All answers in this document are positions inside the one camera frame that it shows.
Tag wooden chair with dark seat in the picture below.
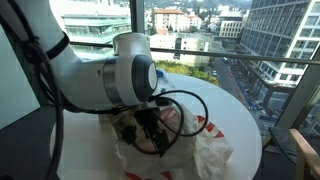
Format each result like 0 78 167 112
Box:
268 126 320 180

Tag white red plastic shopping bag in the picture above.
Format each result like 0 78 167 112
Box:
109 105 235 180

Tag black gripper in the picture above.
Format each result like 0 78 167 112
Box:
133 106 171 158

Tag blue soft object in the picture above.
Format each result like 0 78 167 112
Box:
155 67 168 80

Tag wrist camera with tan mount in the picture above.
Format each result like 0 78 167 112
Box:
118 123 139 145

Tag grey horizontal window railing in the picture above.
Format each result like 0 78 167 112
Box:
68 40 320 66

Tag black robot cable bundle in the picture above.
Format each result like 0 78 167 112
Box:
0 13 210 180

